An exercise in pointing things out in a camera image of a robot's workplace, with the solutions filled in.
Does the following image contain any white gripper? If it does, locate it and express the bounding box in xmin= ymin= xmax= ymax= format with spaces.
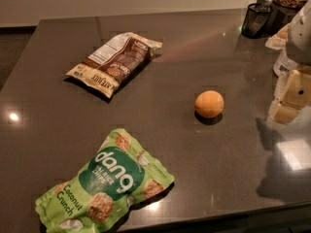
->
xmin=265 ymin=0 xmax=311 ymax=124

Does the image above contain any orange fruit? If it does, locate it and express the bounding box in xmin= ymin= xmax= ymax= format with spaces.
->
xmin=194 ymin=90 xmax=225 ymax=118

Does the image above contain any brown chocolate snack bag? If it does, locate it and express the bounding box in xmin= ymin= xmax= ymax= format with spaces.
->
xmin=67 ymin=32 xmax=162 ymax=98

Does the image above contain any green rice chip bag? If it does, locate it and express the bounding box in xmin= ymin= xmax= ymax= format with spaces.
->
xmin=35 ymin=128 xmax=174 ymax=233

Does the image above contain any white labelled bottle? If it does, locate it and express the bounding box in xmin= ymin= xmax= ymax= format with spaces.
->
xmin=273 ymin=50 xmax=298 ymax=77

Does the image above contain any dark box behind cup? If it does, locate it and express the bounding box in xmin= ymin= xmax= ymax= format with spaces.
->
xmin=259 ymin=2 xmax=298 ymax=36

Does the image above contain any black mesh cup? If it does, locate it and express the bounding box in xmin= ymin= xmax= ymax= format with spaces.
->
xmin=241 ymin=3 xmax=271 ymax=39

